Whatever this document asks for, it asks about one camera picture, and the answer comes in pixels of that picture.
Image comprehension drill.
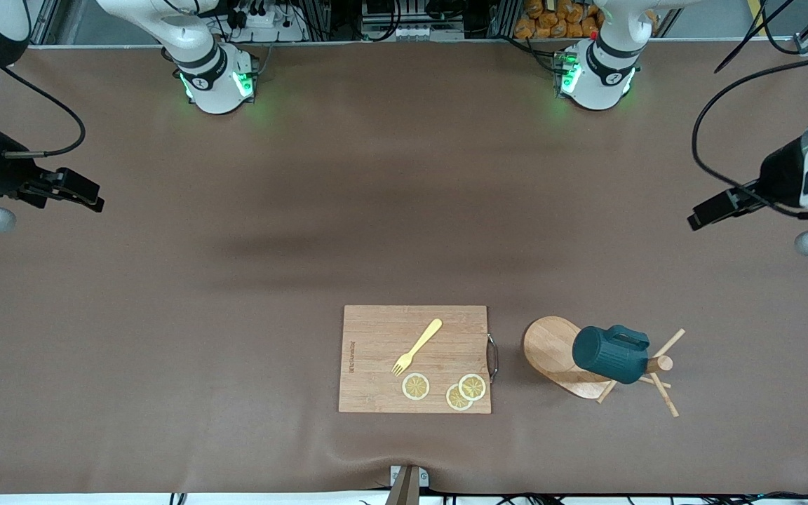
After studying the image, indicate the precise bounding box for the bamboo cutting board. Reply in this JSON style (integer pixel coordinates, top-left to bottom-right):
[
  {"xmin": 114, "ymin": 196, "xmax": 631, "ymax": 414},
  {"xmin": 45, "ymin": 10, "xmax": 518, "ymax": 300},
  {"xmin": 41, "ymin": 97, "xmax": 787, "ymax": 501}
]
[{"xmin": 338, "ymin": 304, "xmax": 500, "ymax": 415}]

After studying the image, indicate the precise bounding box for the pile of bread rolls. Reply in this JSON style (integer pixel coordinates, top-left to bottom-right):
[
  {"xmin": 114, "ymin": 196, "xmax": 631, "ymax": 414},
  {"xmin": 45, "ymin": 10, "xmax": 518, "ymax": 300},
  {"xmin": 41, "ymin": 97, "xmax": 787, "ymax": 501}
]
[{"xmin": 514, "ymin": 0, "xmax": 605, "ymax": 39}]

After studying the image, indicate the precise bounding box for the yellow plastic fork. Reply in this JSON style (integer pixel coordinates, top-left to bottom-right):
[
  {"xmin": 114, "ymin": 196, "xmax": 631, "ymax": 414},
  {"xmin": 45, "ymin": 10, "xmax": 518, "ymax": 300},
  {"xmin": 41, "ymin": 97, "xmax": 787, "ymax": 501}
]
[{"xmin": 391, "ymin": 318, "xmax": 443, "ymax": 377}]

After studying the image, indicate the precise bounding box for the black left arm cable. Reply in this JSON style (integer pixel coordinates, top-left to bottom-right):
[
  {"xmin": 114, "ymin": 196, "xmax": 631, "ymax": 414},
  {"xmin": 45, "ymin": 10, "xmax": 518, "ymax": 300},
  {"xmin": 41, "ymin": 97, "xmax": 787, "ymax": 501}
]
[{"xmin": 692, "ymin": 53, "xmax": 808, "ymax": 218}]

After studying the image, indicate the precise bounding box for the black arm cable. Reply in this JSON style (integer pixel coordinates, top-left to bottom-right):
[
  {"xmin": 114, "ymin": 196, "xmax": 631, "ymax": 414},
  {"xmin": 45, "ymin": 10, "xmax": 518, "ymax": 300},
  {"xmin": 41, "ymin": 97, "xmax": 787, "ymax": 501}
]
[
  {"xmin": 1, "ymin": 67, "xmax": 87, "ymax": 156},
  {"xmin": 692, "ymin": 53, "xmax": 808, "ymax": 218}
]

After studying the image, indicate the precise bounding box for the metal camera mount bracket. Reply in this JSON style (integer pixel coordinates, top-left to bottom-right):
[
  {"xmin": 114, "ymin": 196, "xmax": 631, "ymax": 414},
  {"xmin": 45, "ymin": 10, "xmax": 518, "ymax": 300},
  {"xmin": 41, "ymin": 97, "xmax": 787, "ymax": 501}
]
[{"xmin": 386, "ymin": 464, "xmax": 430, "ymax": 505}]

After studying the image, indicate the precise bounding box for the white power strip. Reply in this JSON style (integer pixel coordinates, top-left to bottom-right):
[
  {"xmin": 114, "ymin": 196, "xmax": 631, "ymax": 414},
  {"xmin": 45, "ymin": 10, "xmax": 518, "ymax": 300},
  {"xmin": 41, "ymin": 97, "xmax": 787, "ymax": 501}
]
[
  {"xmin": 232, "ymin": 8, "xmax": 307, "ymax": 43},
  {"xmin": 362, "ymin": 25, "xmax": 464, "ymax": 41}
]

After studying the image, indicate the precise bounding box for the wooden mug tree rack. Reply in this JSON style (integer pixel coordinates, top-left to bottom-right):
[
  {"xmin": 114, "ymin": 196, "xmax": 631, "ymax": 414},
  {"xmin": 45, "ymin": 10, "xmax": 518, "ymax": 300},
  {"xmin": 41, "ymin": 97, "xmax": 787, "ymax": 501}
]
[{"xmin": 523, "ymin": 316, "xmax": 687, "ymax": 419}]

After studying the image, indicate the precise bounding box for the teal cup yellow inside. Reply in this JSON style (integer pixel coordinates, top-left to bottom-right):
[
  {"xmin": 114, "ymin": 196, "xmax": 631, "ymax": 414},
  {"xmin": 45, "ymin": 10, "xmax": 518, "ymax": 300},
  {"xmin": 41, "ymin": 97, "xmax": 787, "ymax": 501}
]
[{"xmin": 572, "ymin": 324, "xmax": 650, "ymax": 385}]

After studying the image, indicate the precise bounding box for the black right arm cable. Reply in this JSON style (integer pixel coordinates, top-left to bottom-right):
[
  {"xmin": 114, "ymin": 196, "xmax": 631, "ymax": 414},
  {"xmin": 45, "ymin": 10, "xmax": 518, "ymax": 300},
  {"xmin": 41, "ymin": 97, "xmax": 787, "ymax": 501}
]
[{"xmin": 1, "ymin": 67, "xmax": 87, "ymax": 156}]

